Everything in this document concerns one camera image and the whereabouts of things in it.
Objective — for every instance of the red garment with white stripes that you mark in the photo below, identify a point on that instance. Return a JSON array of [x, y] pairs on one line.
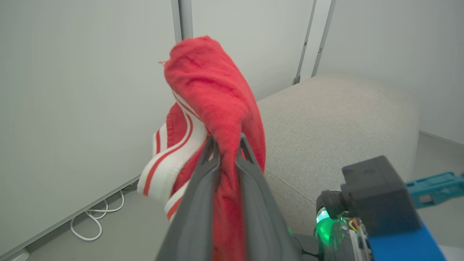
[[214, 90]]

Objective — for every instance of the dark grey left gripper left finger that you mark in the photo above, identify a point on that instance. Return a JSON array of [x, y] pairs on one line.
[[197, 203]]

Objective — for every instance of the narrow white partition panel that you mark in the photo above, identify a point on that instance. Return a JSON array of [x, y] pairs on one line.
[[253, 43]]

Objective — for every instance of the large white partition panel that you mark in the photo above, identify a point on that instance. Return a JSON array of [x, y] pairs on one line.
[[72, 108]]

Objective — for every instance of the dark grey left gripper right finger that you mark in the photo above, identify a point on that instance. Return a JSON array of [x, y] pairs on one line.
[[261, 217]]

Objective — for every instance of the grey fabric sofa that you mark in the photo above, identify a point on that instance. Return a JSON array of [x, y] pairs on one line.
[[326, 127]]

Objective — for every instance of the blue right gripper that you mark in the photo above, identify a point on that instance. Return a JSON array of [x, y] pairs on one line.
[[402, 244]]

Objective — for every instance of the black camera box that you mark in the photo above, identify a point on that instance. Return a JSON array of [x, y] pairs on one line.
[[380, 192]]

